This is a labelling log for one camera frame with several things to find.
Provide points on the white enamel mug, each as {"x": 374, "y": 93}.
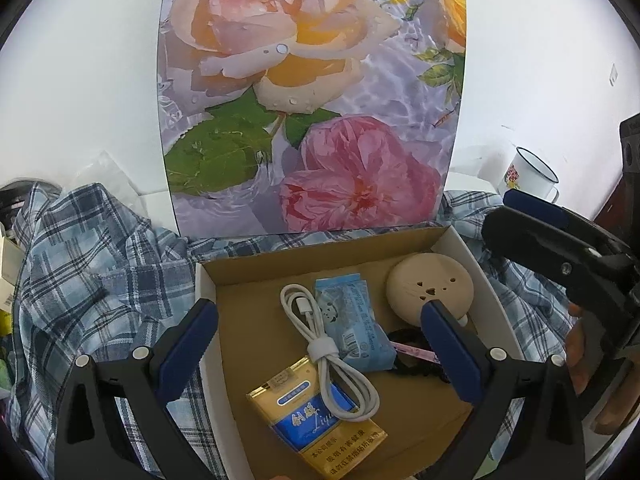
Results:
{"x": 525, "y": 175}

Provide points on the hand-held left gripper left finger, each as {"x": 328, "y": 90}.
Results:
{"x": 185, "y": 345}

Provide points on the dark grey object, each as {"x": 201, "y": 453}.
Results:
{"x": 20, "y": 192}

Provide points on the floral rose poster board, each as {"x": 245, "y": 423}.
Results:
{"x": 325, "y": 110}

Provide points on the blue tissue packet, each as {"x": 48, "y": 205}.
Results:
{"x": 360, "y": 330}

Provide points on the clear plastic bag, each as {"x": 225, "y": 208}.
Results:
{"x": 105, "y": 175}

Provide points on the pink hair clip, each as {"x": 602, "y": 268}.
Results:
{"x": 415, "y": 351}

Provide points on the beige round cat-face pad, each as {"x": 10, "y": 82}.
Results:
{"x": 425, "y": 275}

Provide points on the cardboard box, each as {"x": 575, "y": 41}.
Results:
{"x": 250, "y": 310}

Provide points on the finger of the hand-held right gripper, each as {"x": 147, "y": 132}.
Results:
{"x": 530, "y": 202}
{"x": 525, "y": 242}

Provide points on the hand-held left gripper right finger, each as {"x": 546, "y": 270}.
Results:
{"x": 450, "y": 355}

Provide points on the small white carton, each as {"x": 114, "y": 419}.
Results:
{"x": 10, "y": 265}

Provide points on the person's right hand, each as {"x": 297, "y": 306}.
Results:
{"x": 577, "y": 355}

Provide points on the yellow and blue cigarette pack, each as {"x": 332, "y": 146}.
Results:
{"x": 310, "y": 425}

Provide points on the blue plaid shirt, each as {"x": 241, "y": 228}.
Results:
{"x": 100, "y": 285}

